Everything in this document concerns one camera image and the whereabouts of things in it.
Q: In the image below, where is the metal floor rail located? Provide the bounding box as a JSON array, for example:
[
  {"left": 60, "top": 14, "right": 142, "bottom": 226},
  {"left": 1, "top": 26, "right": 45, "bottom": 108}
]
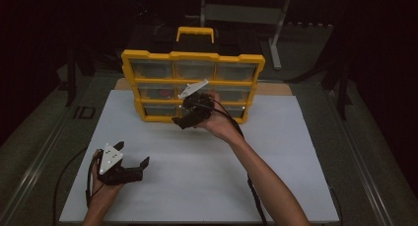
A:
[
  {"left": 326, "top": 87, "right": 418, "bottom": 220},
  {"left": 0, "top": 97, "right": 85, "bottom": 226}
]

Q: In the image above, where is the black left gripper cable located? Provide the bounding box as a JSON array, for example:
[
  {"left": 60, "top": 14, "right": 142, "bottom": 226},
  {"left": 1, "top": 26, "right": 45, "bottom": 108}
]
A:
[{"left": 52, "top": 146, "right": 97, "bottom": 226}]

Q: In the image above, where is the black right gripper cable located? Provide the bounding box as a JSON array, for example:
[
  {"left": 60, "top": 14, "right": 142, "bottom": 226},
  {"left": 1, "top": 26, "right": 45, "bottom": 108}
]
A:
[{"left": 206, "top": 97, "right": 269, "bottom": 226}]

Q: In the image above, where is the clear plastic drawer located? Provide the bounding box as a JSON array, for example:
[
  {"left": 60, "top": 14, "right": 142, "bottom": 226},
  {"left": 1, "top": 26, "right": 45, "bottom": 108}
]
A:
[{"left": 137, "top": 83, "right": 177, "bottom": 102}]

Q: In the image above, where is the person's right hand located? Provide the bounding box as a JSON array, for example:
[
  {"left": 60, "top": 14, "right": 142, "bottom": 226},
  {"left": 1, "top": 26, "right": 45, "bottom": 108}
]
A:
[{"left": 196, "top": 91, "right": 246, "bottom": 145}]

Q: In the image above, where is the dark stand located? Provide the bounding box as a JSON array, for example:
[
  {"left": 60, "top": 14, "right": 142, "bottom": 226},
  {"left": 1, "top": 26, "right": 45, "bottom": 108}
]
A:
[
  {"left": 336, "top": 62, "right": 353, "bottom": 121},
  {"left": 64, "top": 46, "right": 79, "bottom": 108}
]

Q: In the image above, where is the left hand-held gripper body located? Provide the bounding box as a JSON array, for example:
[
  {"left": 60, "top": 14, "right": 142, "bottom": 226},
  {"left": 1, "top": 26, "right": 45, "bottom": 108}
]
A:
[{"left": 95, "top": 142, "right": 145, "bottom": 187}]

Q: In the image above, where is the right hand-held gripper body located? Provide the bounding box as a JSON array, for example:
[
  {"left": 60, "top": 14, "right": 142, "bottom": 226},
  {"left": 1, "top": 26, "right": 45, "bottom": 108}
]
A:
[{"left": 176, "top": 79, "right": 215, "bottom": 121}]

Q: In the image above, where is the grey metal stand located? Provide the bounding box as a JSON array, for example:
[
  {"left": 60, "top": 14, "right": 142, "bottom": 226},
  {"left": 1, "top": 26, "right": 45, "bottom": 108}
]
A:
[{"left": 185, "top": 0, "right": 293, "bottom": 71}]

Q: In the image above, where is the person's left hand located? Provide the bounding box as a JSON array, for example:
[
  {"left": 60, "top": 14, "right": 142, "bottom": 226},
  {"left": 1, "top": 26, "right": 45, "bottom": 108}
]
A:
[{"left": 86, "top": 149, "right": 125, "bottom": 204}]

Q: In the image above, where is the yellow and black drawer organizer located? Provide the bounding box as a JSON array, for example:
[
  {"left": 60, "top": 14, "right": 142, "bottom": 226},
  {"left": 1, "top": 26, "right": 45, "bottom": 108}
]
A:
[{"left": 120, "top": 24, "right": 266, "bottom": 125}]

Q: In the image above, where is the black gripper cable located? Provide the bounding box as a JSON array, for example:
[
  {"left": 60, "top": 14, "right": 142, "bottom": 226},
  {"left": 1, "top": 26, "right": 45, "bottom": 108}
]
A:
[
  {"left": 206, "top": 97, "right": 269, "bottom": 226},
  {"left": 52, "top": 146, "right": 97, "bottom": 226}
]

